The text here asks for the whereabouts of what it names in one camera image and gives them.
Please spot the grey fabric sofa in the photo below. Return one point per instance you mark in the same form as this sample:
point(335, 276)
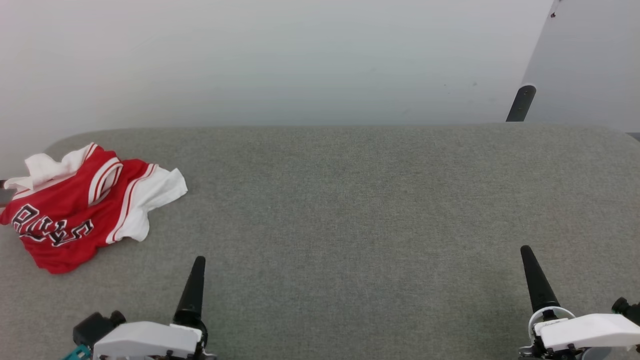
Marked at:
point(350, 225)

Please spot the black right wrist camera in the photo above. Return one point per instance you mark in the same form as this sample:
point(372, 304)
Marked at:
point(627, 309)

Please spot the black slanted post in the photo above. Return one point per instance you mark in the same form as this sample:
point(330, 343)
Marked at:
point(521, 104)

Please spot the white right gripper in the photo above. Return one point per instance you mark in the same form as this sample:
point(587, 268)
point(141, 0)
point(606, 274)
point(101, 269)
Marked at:
point(590, 330)

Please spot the red and white jersey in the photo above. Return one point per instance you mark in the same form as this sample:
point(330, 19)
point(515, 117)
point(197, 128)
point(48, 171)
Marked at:
point(65, 215)

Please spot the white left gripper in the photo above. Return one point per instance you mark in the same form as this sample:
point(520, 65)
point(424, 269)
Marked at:
point(145, 340)

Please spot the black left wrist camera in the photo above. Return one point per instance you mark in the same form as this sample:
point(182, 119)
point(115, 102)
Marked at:
point(95, 327)

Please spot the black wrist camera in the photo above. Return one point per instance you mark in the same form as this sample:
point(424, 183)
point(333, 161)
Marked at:
point(627, 309)
point(95, 327)

